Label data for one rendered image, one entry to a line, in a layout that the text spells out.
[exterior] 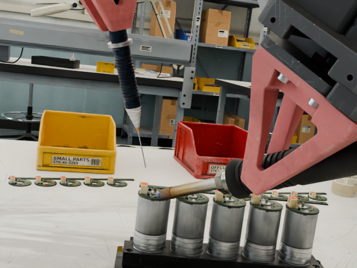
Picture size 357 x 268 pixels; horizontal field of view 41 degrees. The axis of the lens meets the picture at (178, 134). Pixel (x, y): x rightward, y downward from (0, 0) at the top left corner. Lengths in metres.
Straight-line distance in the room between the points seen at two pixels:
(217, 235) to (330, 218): 0.24
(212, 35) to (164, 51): 1.90
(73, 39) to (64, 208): 2.13
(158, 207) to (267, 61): 0.15
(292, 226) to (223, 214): 0.05
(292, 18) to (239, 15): 4.84
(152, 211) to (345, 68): 0.19
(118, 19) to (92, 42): 2.30
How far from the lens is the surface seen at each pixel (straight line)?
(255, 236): 0.36
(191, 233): 0.35
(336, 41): 0.21
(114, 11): 0.29
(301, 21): 0.22
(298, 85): 0.23
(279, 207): 0.36
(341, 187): 0.68
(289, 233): 0.37
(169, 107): 4.44
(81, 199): 0.52
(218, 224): 0.35
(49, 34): 2.59
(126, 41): 0.30
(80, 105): 4.76
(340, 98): 0.22
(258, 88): 0.25
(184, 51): 2.68
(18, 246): 0.41
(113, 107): 4.79
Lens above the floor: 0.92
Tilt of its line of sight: 10 degrees down
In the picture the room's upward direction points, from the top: 7 degrees clockwise
